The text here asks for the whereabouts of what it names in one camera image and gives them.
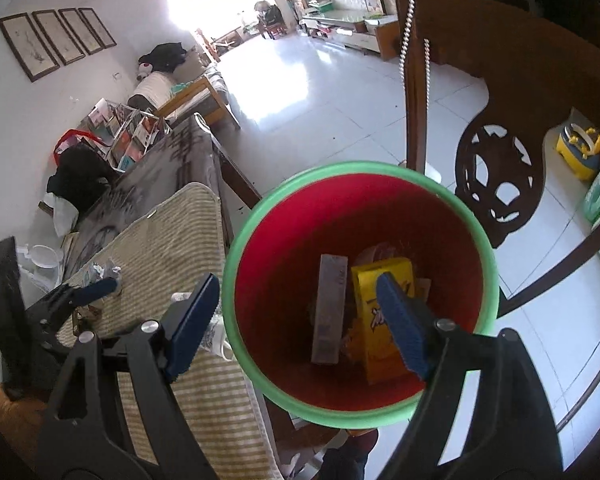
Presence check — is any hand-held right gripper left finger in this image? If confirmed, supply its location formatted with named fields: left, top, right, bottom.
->
left=35, top=272, right=221, bottom=480

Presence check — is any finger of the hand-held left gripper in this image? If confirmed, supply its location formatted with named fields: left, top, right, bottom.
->
left=25, top=276, right=120, bottom=351

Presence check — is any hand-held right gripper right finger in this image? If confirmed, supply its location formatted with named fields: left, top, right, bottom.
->
left=375, top=270, right=566, bottom=480

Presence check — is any white patterned wrapper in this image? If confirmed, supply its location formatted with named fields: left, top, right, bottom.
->
left=82, top=258, right=123, bottom=286

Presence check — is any yellow snack packet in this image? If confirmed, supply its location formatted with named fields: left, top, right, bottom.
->
left=351, top=256, right=416, bottom=386

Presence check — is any red bucket with green rim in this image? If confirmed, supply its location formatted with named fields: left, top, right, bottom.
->
left=222, top=161, right=499, bottom=423

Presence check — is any person's left hand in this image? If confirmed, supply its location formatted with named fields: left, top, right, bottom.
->
left=0, top=382, right=48, bottom=458

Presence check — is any white crumpled packet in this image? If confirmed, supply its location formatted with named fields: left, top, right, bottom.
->
left=202, top=310, right=236, bottom=362

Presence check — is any white desk lamp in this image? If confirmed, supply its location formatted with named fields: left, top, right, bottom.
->
left=16, top=244, right=65, bottom=293

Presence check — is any striped beige cloth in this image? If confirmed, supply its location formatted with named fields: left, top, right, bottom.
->
left=60, top=182, right=281, bottom=480

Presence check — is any white plastic bag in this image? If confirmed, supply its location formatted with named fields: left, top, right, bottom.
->
left=52, top=195, right=81, bottom=237

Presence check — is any black clothing pile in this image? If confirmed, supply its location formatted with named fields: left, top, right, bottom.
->
left=47, top=147, right=116, bottom=213

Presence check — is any grey patterned tablecloth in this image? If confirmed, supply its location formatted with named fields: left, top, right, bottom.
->
left=62, top=115, right=231, bottom=281

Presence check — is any red plastic bag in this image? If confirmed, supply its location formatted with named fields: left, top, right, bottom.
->
left=54, top=129, right=98, bottom=166

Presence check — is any metal magazine rack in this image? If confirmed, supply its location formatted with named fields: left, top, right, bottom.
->
left=77, top=99, right=173, bottom=173

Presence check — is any wooden sofa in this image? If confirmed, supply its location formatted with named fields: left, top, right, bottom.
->
left=130, top=60, right=241, bottom=131

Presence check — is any black coat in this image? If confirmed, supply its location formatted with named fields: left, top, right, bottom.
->
left=140, top=42, right=187, bottom=72

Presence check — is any yellow toy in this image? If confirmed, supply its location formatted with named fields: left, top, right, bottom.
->
left=556, top=122, right=600, bottom=182

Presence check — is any carved wooden chair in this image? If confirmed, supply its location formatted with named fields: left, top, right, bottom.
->
left=394, top=0, right=600, bottom=441

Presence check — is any white television cabinet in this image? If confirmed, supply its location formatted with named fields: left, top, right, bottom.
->
left=300, top=7, right=398, bottom=56

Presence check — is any small wooden chair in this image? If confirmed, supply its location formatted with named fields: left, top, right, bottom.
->
left=255, top=0, right=286, bottom=41

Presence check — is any dark framed wall picture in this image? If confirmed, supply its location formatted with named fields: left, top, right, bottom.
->
left=32, top=9, right=86, bottom=66
left=78, top=7, right=117, bottom=50
left=59, top=7, right=105, bottom=56
left=0, top=12, right=61, bottom=82

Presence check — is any white beaded chain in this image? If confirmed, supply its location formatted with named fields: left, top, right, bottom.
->
left=399, top=0, right=433, bottom=86

